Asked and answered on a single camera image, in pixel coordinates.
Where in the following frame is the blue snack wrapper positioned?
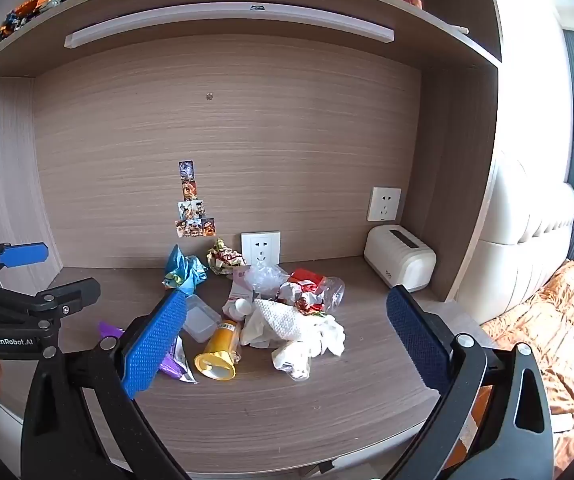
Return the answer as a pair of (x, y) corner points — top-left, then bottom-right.
(162, 244), (210, 296)

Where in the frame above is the pink white packet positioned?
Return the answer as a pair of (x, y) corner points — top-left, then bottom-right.
(224, 266), (256, 317)

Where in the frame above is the large white wall socket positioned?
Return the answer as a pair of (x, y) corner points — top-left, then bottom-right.
(240, 231), (282, 267)

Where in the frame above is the red foil wrapper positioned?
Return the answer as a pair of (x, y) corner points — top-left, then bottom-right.
(278, 282), (328, 318)

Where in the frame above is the clear plastic container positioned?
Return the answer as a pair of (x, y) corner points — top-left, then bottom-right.
(182, 294), (224, 343)

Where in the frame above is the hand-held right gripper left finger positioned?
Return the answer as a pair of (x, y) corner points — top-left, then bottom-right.
(21, 290), (190, 480)

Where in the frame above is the small white wall socket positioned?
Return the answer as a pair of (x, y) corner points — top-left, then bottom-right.
(367, 187), (402, 222)

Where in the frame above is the cream ribbed box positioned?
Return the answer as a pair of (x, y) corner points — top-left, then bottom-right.
(363, 224), (438, 292)

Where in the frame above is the purple wrapper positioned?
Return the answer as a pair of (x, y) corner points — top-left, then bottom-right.
(98, 321), (200, 385)

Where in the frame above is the yellow cup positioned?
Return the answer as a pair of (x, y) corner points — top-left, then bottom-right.
(194, 319), (242, 380)

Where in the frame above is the orange patterned blanket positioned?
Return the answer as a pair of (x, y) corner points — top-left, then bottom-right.
(479, 260), (574, 476)

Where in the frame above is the white light bar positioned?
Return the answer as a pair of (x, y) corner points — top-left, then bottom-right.
(64, 2), (395, 51)

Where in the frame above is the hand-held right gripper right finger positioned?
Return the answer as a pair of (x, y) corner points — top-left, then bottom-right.
(384, 284), (555, 480)

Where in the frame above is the white padded headboard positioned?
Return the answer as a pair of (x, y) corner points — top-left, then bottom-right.
(459, 160), (574, 323)

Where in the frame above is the red green crumpled wrapper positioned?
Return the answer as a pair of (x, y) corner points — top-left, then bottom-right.
(206, 238), (246, 276)

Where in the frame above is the cluster of cartoon stickers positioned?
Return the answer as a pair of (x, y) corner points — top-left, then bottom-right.
(174, 159), (218, 238)

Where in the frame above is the white paper towel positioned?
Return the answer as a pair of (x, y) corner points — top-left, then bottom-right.
(239, 297), (346, 358)

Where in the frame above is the plastic bottle with red label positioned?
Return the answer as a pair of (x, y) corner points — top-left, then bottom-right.
(289, 269), (346, 317)

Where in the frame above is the clear plastic bag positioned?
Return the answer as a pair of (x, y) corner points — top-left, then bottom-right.
(244, 260), (290, 295)

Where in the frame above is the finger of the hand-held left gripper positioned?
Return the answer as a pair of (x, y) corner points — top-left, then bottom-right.
(0, 277), (102, 333)
(0, 241), (50, 288)

